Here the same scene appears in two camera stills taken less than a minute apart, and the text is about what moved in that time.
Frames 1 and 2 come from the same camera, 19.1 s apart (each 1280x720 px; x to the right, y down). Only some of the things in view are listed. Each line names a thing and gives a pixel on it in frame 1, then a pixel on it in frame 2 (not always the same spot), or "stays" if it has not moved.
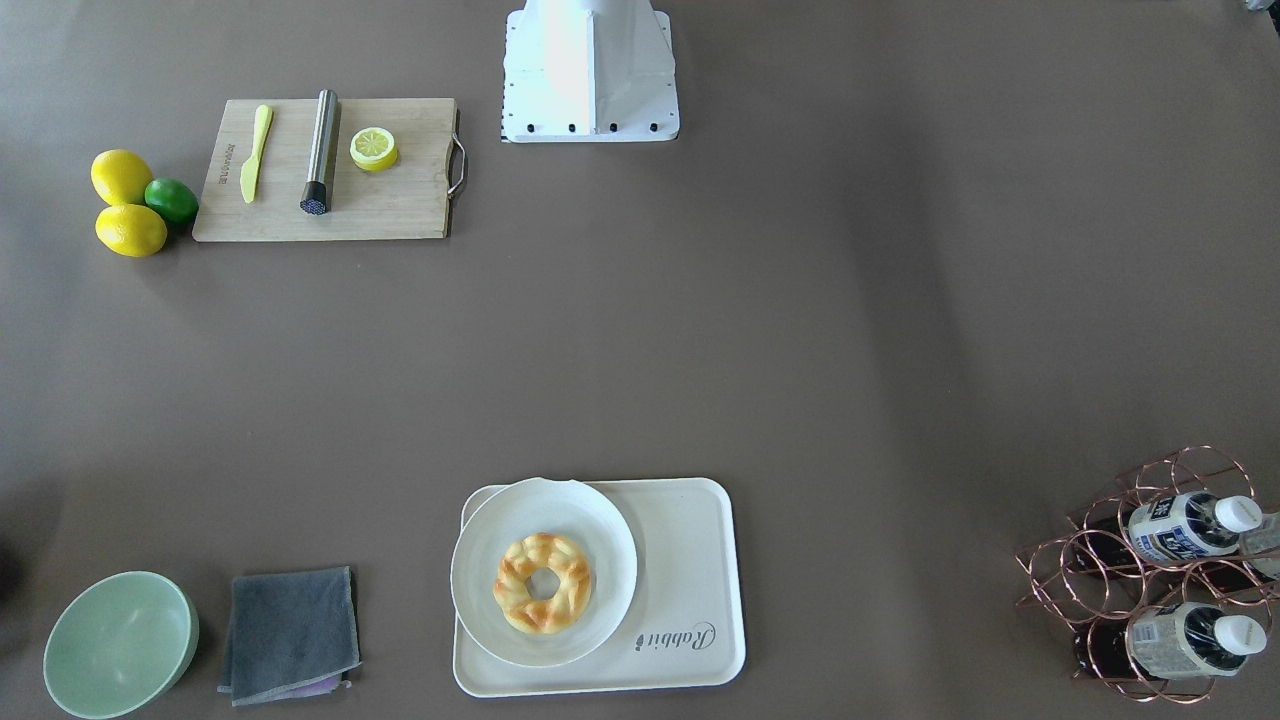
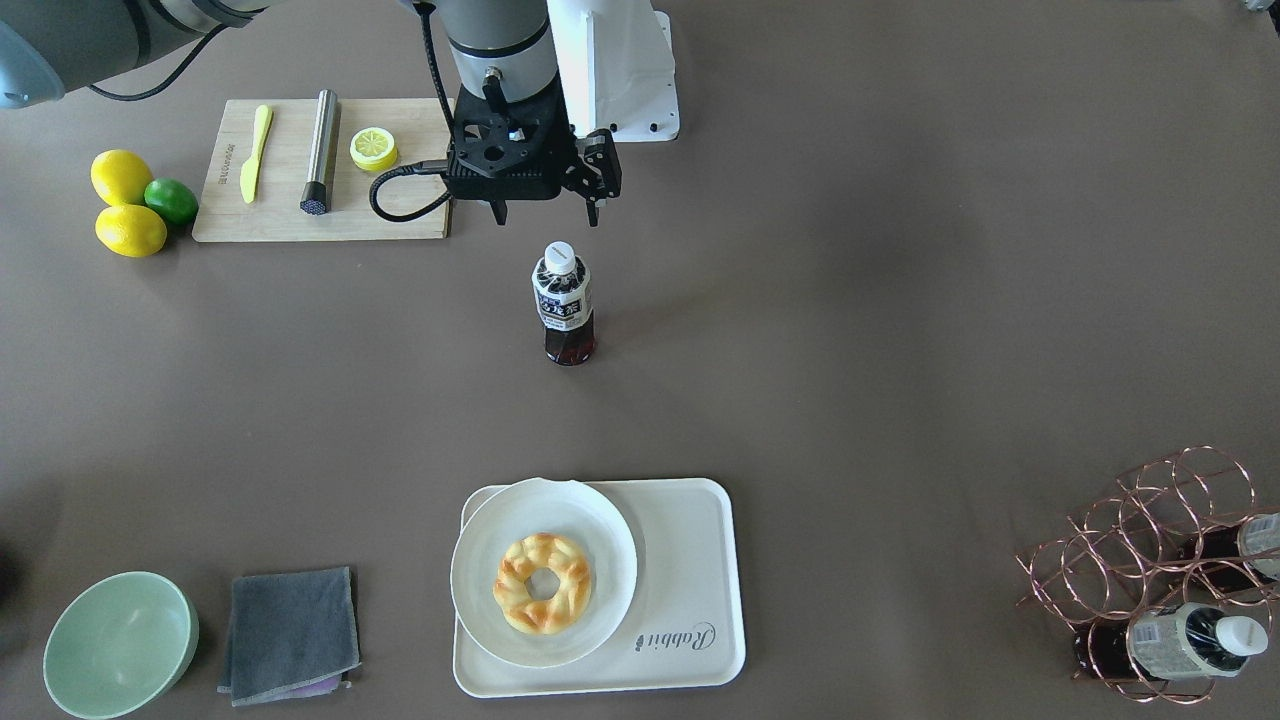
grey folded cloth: (291, 634) stays
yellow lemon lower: (131, 230) stays
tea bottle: (1191, 525) -> (562, 284)
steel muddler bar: (314, 199) stays
